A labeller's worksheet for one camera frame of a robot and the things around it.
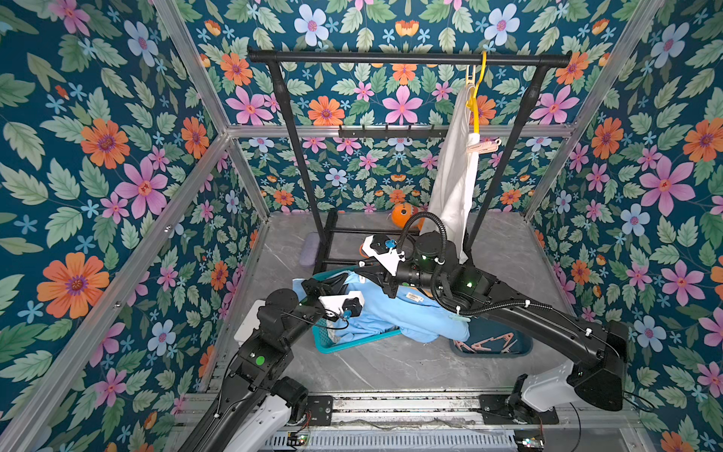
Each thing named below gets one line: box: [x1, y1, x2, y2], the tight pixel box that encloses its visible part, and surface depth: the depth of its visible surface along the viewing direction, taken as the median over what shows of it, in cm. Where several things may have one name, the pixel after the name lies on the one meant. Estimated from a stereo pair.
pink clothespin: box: [466, 137, 502, 155], surface depth 56 cm
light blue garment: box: [292, 272, 470, 342], surface depth 73 cm
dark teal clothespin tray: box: [449, 317, 533, 357], surface depth 86 cm
